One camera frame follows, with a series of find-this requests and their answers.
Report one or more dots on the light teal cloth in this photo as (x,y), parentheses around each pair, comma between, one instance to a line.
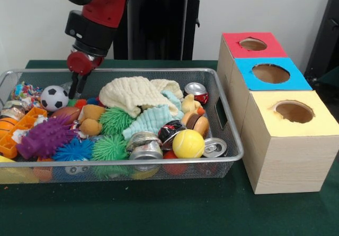
(151,120)

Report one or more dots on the black side stand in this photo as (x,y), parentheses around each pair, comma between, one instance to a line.
(328,35)

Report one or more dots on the yellow tennis ball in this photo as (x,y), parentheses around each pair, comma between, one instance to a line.
(188,143)

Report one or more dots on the colourful polka dot packet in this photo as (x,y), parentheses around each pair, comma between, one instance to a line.
(25,91)

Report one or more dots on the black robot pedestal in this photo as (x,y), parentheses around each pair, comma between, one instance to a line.
(159,24)

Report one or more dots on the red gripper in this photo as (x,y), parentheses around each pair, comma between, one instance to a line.
(82,62)

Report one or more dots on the silver can with pull tab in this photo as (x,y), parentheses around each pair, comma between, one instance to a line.
(214,147)

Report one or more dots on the small orange basketball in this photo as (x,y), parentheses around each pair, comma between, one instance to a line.
(6,126)

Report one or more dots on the red soda can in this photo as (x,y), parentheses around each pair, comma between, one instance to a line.
(197,92)

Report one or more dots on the green spiky ball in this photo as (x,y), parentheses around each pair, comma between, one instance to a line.
(109,148)

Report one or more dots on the cream knitted cloth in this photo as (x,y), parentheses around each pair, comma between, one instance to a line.
(130,96)

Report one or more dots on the purple spiky ball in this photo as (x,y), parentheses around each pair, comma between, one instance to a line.
(45,138)

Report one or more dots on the clear shallow mesh bin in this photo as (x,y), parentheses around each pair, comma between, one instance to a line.
(106,167)

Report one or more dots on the crushed silver can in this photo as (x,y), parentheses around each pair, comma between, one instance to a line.
(144,146)

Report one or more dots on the yellow plush duck toy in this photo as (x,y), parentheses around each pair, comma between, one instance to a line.
(190,105)

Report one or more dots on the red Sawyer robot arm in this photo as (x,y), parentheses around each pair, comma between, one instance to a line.
(100,8)

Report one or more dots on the dark green table cloth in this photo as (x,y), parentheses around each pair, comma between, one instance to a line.
(159,209)

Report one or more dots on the small toy hamburger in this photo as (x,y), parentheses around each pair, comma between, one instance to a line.
(195,124)

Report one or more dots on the clear plastic bag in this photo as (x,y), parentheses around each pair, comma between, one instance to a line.
(65,85)

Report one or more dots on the wooden box with three holes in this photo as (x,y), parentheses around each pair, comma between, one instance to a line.
(288,151)

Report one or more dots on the small soccer ball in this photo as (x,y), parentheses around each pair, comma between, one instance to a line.
(54,98)

